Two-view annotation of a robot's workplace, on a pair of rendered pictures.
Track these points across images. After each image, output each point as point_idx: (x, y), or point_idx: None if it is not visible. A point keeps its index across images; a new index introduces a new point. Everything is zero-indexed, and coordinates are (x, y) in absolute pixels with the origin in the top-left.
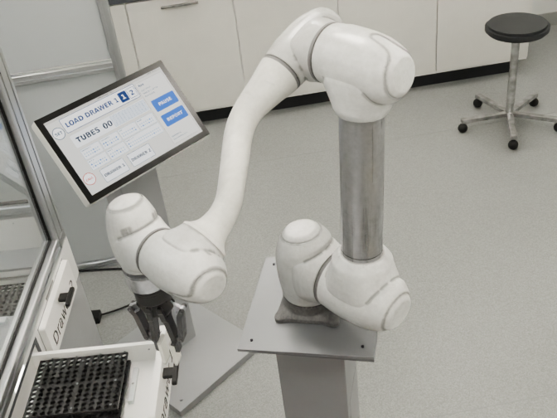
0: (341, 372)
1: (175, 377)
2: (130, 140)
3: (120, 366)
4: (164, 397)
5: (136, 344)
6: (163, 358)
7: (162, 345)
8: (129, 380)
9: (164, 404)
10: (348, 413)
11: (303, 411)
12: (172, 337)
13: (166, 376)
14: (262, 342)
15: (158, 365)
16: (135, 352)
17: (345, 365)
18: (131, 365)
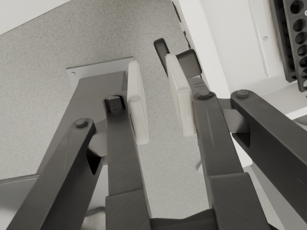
0: (43, 163)
1: (161, 55)
2: None
3: (305, 52)
4: (179, 16)
5: (289, 114)
6: (170, 62)
7: (175, 95)
8: (276, 48)
9: (174, 2)
10: (57, 128)
11: (99, 118)
12: (113, 127)
13: (185, 53)
14: (107, 176)
15: (210, 70)
16: (285, 102)
17: (36, 172)
18: (284, 80)
